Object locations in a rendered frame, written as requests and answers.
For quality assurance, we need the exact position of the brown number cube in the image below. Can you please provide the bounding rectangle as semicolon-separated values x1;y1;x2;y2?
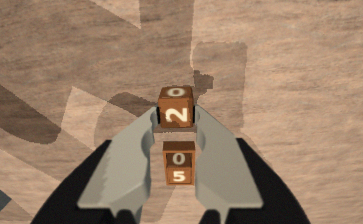
166;153;192;183
158;87;194;128

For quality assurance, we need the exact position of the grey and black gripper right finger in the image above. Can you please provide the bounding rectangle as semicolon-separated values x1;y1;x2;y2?
193;104;311;224

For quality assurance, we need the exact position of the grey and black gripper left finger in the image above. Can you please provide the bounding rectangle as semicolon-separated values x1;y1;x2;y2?
30;105;160;224

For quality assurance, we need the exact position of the brown rectangular tray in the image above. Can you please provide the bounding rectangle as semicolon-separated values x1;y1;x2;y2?
163;141;195;185

